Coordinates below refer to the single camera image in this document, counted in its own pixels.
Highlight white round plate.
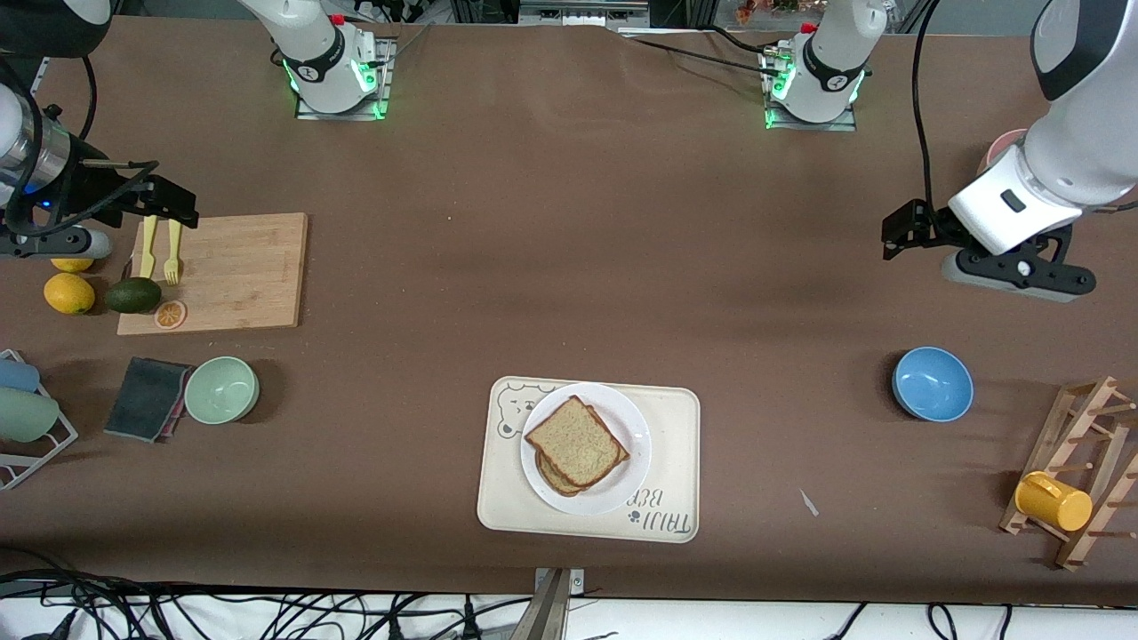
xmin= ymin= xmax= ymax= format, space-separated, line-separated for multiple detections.
xmin=520 ymin=382 xmax=653 ymax=516

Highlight plain brown bread slice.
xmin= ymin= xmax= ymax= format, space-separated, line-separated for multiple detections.
xmin=525 ymin=396 xmax=627 ymax=488

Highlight pink plate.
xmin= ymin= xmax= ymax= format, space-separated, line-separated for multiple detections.
xmin=977 ymin=129 xmax=1032 ymax=175

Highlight dark green avocado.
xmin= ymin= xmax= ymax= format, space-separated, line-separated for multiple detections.
xmin=106 ymin=277 xmax=163 ymax=315

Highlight wooden cutting board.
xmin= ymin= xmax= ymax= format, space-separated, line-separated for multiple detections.
xmin=116 ymin=212 xmax=309 ymax=336

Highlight blue bowl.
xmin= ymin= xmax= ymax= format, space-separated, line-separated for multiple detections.
xmin=892 ymin=347 xmax=974 ymax=422

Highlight pale green bowl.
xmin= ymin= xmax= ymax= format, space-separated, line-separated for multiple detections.
xmin=184 ymin=356 xmax=260 ymax=425

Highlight dark grey folded cloth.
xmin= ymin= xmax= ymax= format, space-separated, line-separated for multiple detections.
xmin=104 ymin=357 xmax=195 ymax=443

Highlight light blue cup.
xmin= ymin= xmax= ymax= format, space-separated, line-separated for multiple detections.
xmin=0 ymin=356 xmax=41 ymax=393

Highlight wooden cup rack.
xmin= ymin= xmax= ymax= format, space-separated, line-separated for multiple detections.
xmin=999 ymin=375 xmax=1138 ymax=572

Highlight cream tray with bear print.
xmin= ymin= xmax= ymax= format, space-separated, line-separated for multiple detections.
xmin=477 ymin=376 xmax=701 ymax=543

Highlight yellow cup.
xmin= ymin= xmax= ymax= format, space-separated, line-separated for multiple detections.
xmin=1014 ymin=471 xmax=1094 ymax=532

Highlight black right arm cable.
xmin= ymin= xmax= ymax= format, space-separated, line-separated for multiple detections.
xmin=0 ymin=53 xmax=161 ymax=241

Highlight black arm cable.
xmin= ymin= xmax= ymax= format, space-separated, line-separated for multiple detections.
xmin=0 ymin=53 xmax=161 ymax=241
xmin=911 ymin=0 xmax=945 ymax=211

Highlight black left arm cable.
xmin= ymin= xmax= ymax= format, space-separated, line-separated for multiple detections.
xmin=911 ymin=0 xmax=945 ymax=211

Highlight black table cable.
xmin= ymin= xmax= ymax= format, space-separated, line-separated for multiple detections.
xmin=618 ymin=34 xmax=783 ymax=76

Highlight white wire rack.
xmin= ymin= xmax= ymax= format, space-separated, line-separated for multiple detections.
xmin=0 ymin=349 xmax=79 ymax=491

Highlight black floor cable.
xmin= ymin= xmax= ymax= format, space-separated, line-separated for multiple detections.
xmin=0 ymin=569 xmax=534 ymax=640

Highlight aluminium frame rail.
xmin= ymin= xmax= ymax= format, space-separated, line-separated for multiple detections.
xmin=520 ymin=0 xmax=650 ymax=27

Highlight metal bracket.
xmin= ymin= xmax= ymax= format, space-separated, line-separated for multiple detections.
xmin=511 ymin=567 xmax=586 ymax=640

